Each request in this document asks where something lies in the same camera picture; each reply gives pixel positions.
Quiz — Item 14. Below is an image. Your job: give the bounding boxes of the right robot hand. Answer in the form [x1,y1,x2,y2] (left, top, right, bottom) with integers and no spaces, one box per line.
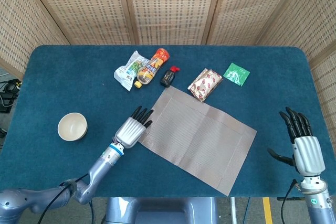
[267,106,326,177]

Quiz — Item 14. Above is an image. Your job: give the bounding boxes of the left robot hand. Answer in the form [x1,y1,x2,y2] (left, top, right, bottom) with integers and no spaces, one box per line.
[114,105,154,149]

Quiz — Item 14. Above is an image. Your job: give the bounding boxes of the white round bowl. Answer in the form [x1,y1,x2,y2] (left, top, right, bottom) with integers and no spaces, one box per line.
[57,112,88,142]

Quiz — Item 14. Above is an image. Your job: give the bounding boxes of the grey woven placemat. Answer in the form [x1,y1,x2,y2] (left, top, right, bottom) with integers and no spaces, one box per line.
[138,87,257,197]

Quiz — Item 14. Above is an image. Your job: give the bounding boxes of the crumpled white snack wrapper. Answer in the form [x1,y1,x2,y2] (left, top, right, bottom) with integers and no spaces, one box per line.
[113,50,150,92]

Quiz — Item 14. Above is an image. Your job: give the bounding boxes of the black sauce bottle red cap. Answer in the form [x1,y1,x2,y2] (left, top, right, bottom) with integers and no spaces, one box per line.
[160,66,181,88]

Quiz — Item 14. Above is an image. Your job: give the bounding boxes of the blue-grey robot torso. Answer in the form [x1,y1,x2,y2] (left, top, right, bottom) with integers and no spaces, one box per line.
[102,197,218,224]

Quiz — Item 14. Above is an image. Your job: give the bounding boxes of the gold red-print snack packet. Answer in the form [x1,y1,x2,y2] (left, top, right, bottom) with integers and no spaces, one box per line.
[187,68,223,102]

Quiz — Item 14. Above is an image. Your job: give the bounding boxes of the white table leg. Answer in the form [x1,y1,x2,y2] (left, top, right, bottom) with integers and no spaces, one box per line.
[229,197,238,224]

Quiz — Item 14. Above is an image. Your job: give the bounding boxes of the green sachet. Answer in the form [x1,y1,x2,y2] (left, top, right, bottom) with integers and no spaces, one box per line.
[223,62,250,87]

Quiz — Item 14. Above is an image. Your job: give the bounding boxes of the woven folding screen panel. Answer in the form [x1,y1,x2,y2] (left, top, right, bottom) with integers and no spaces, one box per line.
[22,0,139,46]
[256,0,336,141]
[0,0,70,80]
[120,0,226,46]
[201,0,309,46]

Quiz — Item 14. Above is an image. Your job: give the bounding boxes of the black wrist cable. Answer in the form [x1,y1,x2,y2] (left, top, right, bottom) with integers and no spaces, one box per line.
[280,178,299,224]

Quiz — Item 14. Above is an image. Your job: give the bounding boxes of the blue cable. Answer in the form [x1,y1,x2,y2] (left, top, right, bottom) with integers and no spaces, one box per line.
[88,200,95,224]
[243,197,251,224]

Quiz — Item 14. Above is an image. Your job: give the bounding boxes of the black floor equipment with cables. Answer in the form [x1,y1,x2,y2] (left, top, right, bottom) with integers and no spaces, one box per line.
[0,78,23,113]

